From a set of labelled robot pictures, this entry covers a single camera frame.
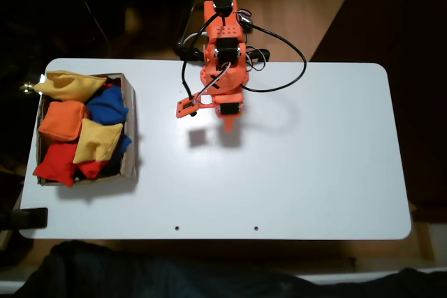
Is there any white cable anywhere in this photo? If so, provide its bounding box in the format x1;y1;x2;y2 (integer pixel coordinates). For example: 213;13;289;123
177;32;207;50

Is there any person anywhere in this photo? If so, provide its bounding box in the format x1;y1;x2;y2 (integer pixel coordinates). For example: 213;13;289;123
10;240;447;298

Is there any yellow bean bag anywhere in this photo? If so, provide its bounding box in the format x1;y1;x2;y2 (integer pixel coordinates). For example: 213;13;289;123
34;70;108;103
72;118;124;165

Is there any black plug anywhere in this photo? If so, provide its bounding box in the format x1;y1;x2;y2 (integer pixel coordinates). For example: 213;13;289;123
246;47;272;70

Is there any blue bean bag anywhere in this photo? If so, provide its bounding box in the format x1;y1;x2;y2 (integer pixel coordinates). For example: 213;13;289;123
117;133;133;159
85;85;129;127

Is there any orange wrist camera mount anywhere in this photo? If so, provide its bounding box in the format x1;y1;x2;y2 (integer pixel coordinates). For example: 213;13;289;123
175;92;214;120

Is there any orange bean bag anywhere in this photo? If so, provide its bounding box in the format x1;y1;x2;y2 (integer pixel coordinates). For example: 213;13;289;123
38;100;91;142

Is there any black table clamp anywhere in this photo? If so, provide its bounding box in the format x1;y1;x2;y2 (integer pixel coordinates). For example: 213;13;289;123
0;207;49;231

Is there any thick black camera cable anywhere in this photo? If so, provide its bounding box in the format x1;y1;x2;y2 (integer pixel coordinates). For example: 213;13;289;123
180;11;308;103

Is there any red bean bag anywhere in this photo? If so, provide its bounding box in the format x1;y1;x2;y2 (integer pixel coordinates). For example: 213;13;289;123
75;160;105;179
33;141;80;188

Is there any cardboard box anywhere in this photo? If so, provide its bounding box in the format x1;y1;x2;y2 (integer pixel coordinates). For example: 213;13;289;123
36;73;138;187

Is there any black power cable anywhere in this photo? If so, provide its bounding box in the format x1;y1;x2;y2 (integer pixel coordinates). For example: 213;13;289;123
176;45;205;61

